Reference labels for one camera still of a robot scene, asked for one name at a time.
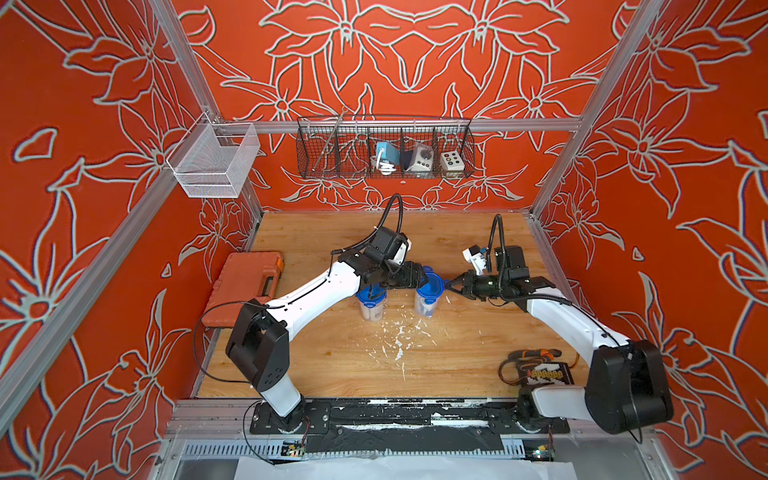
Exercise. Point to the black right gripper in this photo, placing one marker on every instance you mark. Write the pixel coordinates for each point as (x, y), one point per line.
(468, 281)

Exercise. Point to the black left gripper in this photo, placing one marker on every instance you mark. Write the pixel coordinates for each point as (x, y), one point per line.
(412, 278)

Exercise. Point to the clear container blue lid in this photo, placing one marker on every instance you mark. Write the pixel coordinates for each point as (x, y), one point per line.
(371, 302)
(426, 297)

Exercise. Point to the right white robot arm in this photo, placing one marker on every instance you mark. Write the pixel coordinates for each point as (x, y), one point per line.
(627, 387)

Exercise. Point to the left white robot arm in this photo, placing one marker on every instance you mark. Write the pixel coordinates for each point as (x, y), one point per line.
(259, 344)

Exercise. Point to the blue white item in basket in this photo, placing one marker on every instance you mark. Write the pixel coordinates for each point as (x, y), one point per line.
(386, 158)

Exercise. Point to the white round dial device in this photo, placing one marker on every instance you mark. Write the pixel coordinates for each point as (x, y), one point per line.
(421, 160)

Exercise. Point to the white button box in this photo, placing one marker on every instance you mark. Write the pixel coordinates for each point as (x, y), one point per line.
(452, 165)

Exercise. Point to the red plastic tool case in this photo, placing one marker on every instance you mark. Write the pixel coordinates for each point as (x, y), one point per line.
(244, 276)

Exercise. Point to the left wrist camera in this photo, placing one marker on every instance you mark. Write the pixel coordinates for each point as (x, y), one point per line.
(388, 246)

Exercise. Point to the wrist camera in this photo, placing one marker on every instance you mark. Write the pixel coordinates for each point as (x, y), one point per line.
(476, 257)
(388, 246)

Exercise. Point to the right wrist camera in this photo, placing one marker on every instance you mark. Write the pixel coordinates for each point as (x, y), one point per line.
(476, 257)

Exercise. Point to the black wire wall basket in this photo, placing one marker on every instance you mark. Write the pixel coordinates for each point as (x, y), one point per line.
(357, 146)

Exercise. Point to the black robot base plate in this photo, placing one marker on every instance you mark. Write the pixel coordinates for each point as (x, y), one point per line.
(321, 415)

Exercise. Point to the clear acrylic wall bin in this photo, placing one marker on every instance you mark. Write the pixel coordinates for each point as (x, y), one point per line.
(204, 167)

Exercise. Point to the aluminium frame corner post left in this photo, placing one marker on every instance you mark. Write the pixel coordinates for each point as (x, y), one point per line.
(171, 27)

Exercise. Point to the aluminium frame corner post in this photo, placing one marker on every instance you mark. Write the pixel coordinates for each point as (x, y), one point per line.
(626, 47)
(171, 27)

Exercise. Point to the aluminium frame corner post right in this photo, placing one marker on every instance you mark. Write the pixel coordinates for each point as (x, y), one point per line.
(626, 47)

